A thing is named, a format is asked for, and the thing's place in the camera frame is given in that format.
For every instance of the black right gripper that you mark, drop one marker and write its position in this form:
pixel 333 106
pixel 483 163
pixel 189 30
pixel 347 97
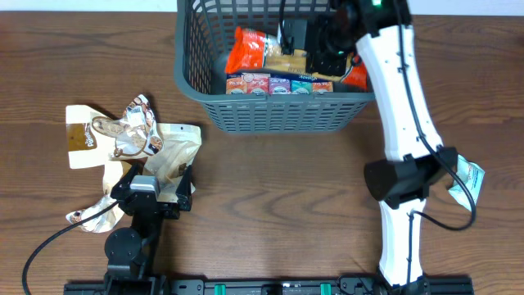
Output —
pixel 320 66

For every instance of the orange pasta bag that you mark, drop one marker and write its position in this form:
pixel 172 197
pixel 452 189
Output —
pixel 257 51

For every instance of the brown white bottom snack bag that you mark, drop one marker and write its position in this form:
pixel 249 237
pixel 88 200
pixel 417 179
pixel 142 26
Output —
pixel 113 172

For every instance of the clear cookie snack bag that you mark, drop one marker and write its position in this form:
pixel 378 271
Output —
pixel 135 134

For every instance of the beige pantry snack pouch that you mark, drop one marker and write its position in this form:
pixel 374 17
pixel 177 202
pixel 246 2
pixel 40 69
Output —
pixel 86 147

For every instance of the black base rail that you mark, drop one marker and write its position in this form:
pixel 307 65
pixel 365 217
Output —
pixel 345 285

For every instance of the multicolour tissue pack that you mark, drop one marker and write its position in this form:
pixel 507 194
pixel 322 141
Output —
pixel 260 83

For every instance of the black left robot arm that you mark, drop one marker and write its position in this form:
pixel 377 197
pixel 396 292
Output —
pixel 131 251

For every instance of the grey plastic basket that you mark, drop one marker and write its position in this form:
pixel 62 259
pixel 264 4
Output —
pixel 204 38

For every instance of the beige crumpled snack pouch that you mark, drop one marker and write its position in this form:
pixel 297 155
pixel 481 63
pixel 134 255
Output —
pixel 180 146

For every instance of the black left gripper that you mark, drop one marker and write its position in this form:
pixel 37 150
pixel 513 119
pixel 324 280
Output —
pixel 172 211

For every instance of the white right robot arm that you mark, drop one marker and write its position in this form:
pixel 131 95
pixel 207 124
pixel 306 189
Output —
pixel 415 157

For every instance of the white teal small packet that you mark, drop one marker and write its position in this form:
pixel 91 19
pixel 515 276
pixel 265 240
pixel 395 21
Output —
pixel 472 176

